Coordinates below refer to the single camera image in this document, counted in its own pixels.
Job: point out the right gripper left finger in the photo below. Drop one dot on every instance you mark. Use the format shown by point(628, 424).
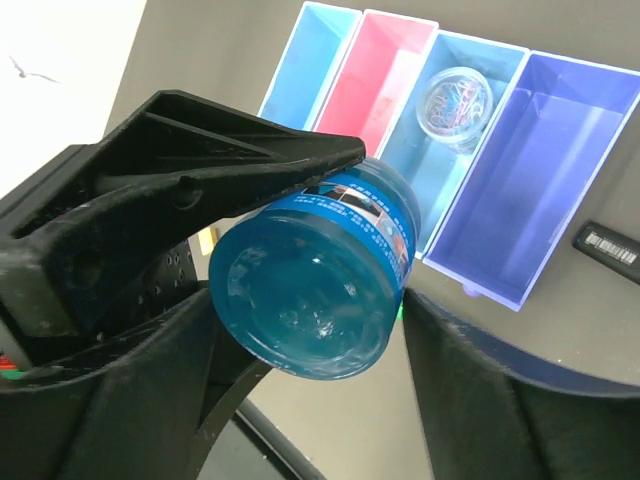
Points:
point(81, 229)

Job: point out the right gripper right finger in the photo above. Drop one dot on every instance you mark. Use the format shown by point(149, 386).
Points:
point(490, 410)

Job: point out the blue gel jar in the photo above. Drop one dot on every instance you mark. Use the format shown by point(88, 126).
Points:
point(311, 284)

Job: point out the blue end drawer box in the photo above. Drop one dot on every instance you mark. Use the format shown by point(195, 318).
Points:
point(305, 72)

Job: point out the purple drawer box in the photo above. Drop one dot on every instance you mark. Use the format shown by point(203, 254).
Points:
point(531, 174)

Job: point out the clear paperclip jar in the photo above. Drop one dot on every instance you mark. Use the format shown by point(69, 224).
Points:
point(455, 108)

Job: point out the pink drawer box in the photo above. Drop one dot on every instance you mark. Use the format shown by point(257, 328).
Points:
point(381, 63)

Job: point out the light blue drawer box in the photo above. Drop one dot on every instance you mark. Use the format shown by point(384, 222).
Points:
point(434, 171)

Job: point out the small yellow eraser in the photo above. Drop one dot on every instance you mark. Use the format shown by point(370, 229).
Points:
point(207, 240)

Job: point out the orange highlighter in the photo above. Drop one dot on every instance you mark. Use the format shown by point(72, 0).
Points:
point(610, 248)

